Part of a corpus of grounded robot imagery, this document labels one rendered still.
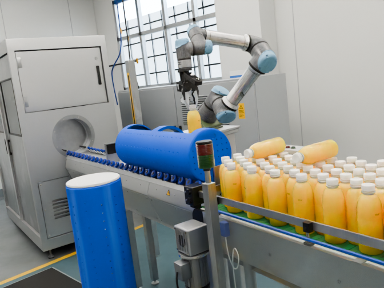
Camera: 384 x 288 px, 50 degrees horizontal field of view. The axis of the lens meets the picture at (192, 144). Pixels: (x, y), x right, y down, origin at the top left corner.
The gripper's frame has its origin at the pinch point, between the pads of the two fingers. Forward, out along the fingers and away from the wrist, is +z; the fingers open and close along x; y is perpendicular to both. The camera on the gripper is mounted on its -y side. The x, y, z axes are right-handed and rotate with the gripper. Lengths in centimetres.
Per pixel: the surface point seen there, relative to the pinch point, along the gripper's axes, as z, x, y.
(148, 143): 19.2, 13.0, 29.8
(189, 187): 35.0, 23.9, -24.2
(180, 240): 55, 36, -31
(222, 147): 22.8, -7.9, -11.6
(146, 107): 10, -108, 252
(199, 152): 13, 39, -58
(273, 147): 20, -6, -51
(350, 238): 40, 21, -106
